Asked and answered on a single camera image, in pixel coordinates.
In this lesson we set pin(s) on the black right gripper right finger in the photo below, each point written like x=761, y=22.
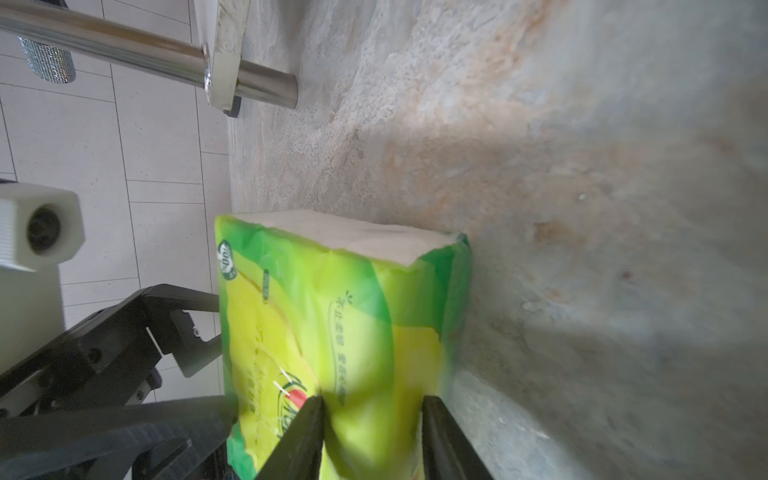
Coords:
x=447, y=452

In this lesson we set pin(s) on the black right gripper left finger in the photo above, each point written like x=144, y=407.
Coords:
x=298, y=454

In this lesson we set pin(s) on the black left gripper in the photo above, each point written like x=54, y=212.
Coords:
x=79, y=407

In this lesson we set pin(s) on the green tissue pack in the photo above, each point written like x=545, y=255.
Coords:
x=366, y=316

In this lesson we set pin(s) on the white two-tier shelf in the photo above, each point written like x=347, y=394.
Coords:
x=226, y=78

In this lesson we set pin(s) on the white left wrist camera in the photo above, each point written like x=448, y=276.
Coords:
x=41, y=226

